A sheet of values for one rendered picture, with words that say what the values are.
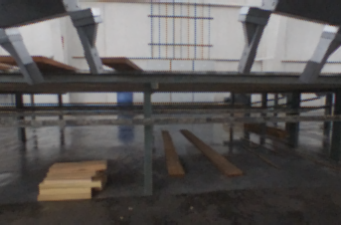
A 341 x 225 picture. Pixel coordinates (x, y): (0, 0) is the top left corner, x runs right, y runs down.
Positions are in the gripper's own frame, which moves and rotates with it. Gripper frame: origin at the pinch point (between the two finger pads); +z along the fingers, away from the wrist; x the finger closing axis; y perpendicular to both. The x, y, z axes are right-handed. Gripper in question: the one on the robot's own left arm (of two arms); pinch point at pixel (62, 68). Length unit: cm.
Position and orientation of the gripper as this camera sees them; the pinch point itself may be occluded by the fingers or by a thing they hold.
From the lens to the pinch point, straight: 40.7
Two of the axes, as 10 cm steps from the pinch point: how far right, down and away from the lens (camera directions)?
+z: 1.8, 8.7, 4.6
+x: -9.8, 1.2, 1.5
